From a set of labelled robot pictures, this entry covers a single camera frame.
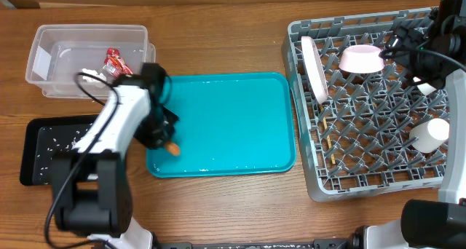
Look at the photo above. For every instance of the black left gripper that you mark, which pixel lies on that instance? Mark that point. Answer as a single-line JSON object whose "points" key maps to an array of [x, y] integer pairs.
{"points": [[156, 143]]}

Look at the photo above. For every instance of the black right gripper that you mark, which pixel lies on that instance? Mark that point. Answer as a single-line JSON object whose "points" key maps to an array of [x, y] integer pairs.
{"points": [[397, 40]]}

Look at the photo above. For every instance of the orange carrot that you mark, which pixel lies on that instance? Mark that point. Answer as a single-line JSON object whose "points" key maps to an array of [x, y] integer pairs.
{"points": [[172, 148]]}

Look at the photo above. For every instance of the pink bowl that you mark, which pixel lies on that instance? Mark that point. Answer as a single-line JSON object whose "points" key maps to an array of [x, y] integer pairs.
{"points": [[361, 59]]}

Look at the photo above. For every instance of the white bowl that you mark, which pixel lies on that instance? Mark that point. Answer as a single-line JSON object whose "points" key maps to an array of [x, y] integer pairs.
{"points": [[426, 89]]}

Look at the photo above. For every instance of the red silver snack wrapper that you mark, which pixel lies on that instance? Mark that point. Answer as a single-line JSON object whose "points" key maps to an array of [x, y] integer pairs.
{"points": [[114, 64]]}

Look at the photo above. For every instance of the pink round plate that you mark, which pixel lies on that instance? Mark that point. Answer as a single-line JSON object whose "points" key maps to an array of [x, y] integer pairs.
{"points": [[314, 69]]}

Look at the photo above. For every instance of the white cup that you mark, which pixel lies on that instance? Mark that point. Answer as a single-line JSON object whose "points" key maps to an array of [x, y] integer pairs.
{"points": [[430, 135]]}

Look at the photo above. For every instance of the food scraps rice and nuts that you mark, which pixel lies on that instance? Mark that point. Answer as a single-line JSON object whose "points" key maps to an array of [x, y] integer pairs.
{"points": [[55, 139]]}

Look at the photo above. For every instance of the wooden chopstick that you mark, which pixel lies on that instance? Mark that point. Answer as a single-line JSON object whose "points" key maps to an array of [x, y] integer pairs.
{"points": [[322, 117], [329, 152]]}

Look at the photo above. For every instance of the white tissue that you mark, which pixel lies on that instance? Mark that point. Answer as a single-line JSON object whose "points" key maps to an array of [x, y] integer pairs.
{"points": [[90, 77]]}

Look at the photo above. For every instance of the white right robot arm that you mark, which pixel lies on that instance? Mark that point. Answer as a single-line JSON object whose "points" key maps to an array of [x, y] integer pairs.
{"points": [[440, 224]]}

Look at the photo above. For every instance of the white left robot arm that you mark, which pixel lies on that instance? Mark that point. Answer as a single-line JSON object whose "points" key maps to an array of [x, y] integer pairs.
{"points": [[90, 189]]}

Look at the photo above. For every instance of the grey dishwasher rack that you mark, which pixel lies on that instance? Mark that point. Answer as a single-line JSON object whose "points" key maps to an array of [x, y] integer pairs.
{"points": [[369, 116]]}

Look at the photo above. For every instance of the black waste tray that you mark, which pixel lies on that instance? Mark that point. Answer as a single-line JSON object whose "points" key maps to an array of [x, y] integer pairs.
{"points": [[28, 172]]}

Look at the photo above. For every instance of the teal plastic tray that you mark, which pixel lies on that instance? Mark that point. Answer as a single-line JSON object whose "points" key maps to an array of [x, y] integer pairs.
{"points": [[229, 124]]}

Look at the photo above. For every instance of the clear plastic bin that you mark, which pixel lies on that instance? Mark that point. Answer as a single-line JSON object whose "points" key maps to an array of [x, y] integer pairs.
{"points": [[58, 52]]}

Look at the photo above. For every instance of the black mounting rail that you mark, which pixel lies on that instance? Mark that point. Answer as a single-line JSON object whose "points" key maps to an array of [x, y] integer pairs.
{"points": [[316, 244]]}

